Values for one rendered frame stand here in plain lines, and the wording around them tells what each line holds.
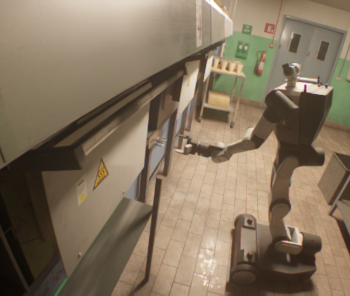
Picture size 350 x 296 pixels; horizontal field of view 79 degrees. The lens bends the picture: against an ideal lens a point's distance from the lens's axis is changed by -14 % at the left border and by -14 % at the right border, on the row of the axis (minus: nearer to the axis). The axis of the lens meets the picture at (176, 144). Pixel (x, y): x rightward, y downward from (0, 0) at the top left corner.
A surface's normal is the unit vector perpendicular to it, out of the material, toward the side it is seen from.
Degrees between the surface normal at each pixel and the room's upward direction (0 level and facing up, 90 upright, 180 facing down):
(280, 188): 90
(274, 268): 0
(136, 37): 80
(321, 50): 90
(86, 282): 0
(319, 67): 90
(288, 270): 0
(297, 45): 90
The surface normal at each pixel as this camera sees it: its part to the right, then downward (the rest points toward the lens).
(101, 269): 0.14, -0.87
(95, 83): 0.97, 0.08
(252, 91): -0.25, 0.43
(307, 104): -0.69, 0.37
